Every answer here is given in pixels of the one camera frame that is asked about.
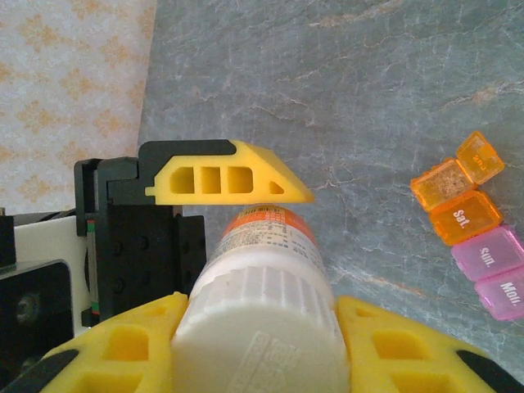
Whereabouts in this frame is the white pill bottle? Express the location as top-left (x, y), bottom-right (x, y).
top-left (169, 204), bottom-right (353, 393)

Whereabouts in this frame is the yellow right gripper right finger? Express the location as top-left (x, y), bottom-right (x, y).
top-left (335, 294), bottom-right (524, 393)

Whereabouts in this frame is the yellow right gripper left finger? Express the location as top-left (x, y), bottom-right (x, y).
top-left (0, 291), bottom-right (190, 393)

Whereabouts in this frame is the orange and pink pill organizer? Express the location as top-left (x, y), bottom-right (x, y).
top-left (410, 130), bottom-right (524, 323)

